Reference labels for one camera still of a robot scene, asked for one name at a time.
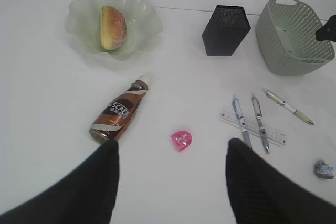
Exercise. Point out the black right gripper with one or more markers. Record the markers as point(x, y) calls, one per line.
point(328, 31)

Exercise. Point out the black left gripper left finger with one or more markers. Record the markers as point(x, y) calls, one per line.
point(86, 195)

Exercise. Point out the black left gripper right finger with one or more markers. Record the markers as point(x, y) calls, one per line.
point(258, 193)

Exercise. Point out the paper ball blue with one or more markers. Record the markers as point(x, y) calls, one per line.
point(322, 170)

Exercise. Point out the brown coffee bottle white cap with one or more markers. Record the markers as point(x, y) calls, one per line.
point(114, 120)

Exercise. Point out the golden bread roll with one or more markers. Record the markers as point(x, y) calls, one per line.
point(112, 29)

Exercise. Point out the pale green plastic basket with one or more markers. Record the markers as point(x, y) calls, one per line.
point(286, 34)

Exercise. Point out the blue grey click pen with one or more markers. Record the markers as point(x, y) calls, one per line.
point(241, 121)

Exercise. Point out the white beige click pen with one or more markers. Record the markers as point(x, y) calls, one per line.
point(288, 107)

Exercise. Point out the grey white click pen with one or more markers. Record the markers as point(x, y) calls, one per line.
point(261, 128)

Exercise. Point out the pink pencil sharpener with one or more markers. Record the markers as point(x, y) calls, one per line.
point(181, 140)

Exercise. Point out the black mesh pen holder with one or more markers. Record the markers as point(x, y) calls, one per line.
point(225, 31)

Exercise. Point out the pale green wavy glass plate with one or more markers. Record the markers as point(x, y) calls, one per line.
point(142, 25)

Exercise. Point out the clear plastic ruler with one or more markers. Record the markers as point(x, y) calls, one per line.
point(276, 137)

